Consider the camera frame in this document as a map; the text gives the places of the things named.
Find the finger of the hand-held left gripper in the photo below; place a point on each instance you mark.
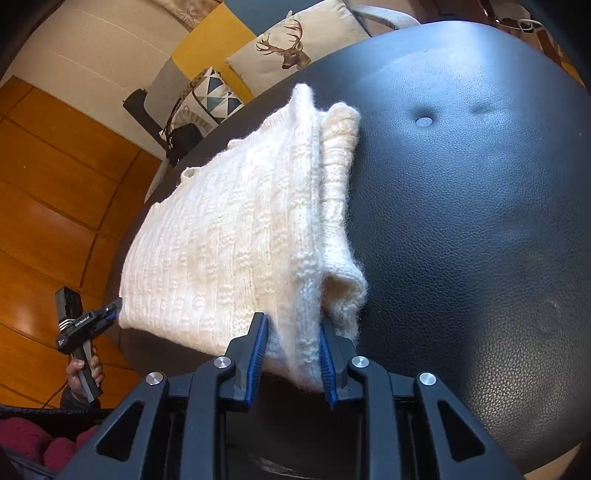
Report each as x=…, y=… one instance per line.
x=111, y=311

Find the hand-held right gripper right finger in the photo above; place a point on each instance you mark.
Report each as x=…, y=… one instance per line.
x=325, y=364

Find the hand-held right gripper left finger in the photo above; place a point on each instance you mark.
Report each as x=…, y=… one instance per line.
x=258, y=355

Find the white knit sweater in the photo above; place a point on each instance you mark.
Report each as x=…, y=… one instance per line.
x=231, y=230

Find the person's left forearm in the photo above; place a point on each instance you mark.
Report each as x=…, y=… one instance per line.
x=74, y=399

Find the person's left hand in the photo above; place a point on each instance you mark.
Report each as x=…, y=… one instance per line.
x=76, y=374

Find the black handbag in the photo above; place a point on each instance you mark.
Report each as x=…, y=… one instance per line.
x=184, y=138

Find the triangle pattern pillow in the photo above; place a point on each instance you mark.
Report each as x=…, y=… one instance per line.
x=217, y=92

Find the grey yellow blue sofa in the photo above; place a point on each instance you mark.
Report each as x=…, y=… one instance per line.
x=207, y=46

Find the deer print pillow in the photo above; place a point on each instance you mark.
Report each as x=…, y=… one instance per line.
x=318, y=23

